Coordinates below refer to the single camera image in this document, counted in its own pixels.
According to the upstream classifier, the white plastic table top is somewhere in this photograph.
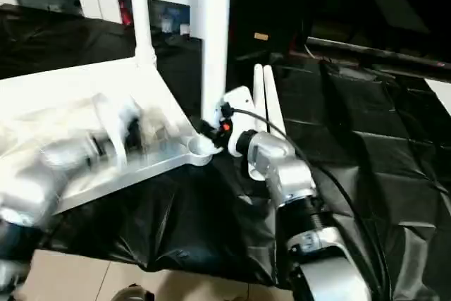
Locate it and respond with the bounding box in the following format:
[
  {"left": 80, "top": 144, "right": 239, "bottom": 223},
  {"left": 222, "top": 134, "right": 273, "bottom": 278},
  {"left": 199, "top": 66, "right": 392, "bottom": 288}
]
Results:
[{"left": 0, "top": 58, "right": 216, "bottom": 214}]

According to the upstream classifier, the white flat board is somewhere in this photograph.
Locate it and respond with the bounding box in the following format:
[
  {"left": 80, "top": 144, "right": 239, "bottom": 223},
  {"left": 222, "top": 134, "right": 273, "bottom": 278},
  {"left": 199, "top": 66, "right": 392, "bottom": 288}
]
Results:
[{"left": 426, "top": 78, "right": 451, "bottom": 115}]

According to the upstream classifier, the white plastic table leg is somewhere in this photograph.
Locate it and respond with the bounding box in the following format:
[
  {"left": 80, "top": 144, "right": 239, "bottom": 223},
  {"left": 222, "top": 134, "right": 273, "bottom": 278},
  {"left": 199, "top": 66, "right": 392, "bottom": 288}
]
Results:
[
  {"left": 263, "top": 66, "right": 288, "bottom": 140},
  {"left": 201, "top": 0, "right": 232, "bottom": 129},
  {"left": 252, "top": 64, "right": 270, "bottom": 133},
  {"left": 128, "top": 0, "right": 157, "bottom": 69}
]

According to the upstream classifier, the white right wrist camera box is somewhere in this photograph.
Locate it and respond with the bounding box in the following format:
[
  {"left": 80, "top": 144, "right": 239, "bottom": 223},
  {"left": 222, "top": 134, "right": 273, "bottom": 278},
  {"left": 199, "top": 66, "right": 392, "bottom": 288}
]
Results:
[{"left": 220, "top": 87, "right": 259, "bottom": 175}]

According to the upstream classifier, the black plastic mat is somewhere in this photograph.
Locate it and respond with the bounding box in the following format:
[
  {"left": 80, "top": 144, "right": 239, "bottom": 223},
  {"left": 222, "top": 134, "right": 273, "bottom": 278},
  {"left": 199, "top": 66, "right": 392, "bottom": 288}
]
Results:
[{"left": 0, "top": 5, "right": 451, "bottom": 295}]

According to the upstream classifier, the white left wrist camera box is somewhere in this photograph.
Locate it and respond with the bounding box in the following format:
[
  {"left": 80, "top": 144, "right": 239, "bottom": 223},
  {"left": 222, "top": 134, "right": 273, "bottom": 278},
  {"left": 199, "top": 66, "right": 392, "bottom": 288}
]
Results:
[{"left": 92, "top": 93, "right": 142, "bottom": 171}]

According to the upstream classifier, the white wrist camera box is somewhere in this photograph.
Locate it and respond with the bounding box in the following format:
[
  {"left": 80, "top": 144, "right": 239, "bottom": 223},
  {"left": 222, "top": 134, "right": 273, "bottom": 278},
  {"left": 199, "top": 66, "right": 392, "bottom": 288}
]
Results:
[
  {"left": 220, "top": 87, "right": 259, "bottom": 175},
  {"left": 92, "top": 93, "right": 142, "bottom": 171}
]

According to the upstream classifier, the dark grey rounded object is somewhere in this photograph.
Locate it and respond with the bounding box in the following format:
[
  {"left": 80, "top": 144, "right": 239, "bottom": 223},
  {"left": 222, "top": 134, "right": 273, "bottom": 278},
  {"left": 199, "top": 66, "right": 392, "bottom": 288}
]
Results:
[{"left": 111, "top": 285, "right": 152, "bottom": 301}]

